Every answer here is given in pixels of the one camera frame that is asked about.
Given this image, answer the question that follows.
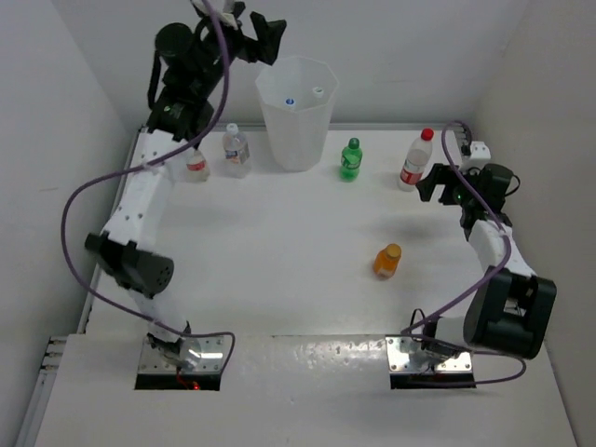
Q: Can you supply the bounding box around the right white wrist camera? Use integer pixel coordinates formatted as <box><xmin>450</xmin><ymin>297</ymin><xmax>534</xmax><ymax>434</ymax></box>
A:
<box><xmin>461</xmin><ymin>141</ymin><xmax>492</xmax><ymax>170</ymax></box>

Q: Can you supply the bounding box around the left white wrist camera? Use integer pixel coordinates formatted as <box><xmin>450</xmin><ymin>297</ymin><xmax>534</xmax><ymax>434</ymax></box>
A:
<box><xmin>190</xmin><ymin>0</ymin><xmax>237</xmax><ymax>29</ymax></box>

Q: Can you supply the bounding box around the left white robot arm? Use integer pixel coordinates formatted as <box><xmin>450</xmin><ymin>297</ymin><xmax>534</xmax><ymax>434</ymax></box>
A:
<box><xmin>85</xmin><ymin>1</ymin><xmax>287</xmax><ymax>363</ymax></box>

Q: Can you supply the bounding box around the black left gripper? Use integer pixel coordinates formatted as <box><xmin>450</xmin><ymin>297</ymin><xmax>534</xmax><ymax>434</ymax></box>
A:
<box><xmin>190</xmin><ymin>2</ymin><xmax>283</xmax><ymax>99</ymax></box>

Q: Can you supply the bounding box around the green soda bottle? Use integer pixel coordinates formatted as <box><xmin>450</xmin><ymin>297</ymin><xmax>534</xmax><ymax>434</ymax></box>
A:
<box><xmin>340</xmin><ymin>138</ymin><xmax>363</xmax><ymax>182</ymax></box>

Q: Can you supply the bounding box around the tall red-cap red-label bottle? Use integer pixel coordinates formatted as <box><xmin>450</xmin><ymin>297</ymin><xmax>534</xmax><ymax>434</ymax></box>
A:
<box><xmin>399</xmin><ymin>128</ymin><xmax>434</xmax><ymax>192</ymax></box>

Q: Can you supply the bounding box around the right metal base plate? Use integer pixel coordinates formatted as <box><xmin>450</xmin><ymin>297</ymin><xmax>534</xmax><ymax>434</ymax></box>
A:
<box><xmin>386</xmin><ymin>335</ymin><xmax>473</xmax><ymax>376</ymax></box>

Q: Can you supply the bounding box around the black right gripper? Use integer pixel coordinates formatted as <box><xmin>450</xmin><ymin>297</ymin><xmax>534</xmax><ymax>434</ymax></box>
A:
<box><xmin>416</xmin><ymin>163</ymin><xmax>483</xmax><ymax>209</ymax></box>

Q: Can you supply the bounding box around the white-cap clear labelled bottle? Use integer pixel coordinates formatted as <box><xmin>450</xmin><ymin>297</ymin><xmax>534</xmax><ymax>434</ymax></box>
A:
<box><xmin>223</xmin><ymin>123</ymin><xmax>251</xmax><ymax>178</ymax></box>

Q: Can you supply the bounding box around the orange juice bottle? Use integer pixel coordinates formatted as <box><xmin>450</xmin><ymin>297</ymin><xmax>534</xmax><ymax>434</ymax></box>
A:
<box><xmin>372</xmin><ymin>243</ymin><xmax>402</xmax><ymax>279</ymax></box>

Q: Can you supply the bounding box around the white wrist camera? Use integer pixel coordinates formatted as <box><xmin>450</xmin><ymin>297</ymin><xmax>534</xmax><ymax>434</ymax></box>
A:
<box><xmin>190</xmin><ymin>0</ymin><xmax>237</xmax><ymax>29</ymax></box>
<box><xmin>461</xmin><ymin>141</ymin><xmax>492</xmax><ymax>170</ymax></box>

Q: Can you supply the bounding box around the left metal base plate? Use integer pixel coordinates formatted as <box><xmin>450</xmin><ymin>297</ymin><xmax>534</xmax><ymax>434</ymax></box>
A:
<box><xmin>138</xmin><ymin>336</ymin><xmax>224</xmax><ymax>375</ymax></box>

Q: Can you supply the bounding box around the small red-cap red-label bottle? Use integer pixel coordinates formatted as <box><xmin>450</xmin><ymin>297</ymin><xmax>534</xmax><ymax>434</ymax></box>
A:
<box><xmin>186</xmin><ymin>149</ymin><xmax>210</xmax><ymax>183</ymax></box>

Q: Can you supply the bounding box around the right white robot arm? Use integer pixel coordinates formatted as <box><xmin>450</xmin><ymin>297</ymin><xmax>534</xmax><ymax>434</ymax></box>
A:
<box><xmin>416</xmin><ymin>163</ymin><xmax>557</xmax><ymax>359</ymax></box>

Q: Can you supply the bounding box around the metal base plate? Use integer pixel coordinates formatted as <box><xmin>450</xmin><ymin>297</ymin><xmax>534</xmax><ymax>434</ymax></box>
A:
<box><xmin>386</xmin><ymin>335</ymin><xmax>473</xmax><ymax>376</ymax></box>
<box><xmin>138</xmin><ymin>336</ymin><xmax>224</xmax><ymax>375</ymax></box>

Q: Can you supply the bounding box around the white plastic bin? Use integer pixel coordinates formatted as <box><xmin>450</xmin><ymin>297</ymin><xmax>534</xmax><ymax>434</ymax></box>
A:
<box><xmin>255</xmin><ymin>56</ymin><xmax>339</xmax><ymax>172</ymax></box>

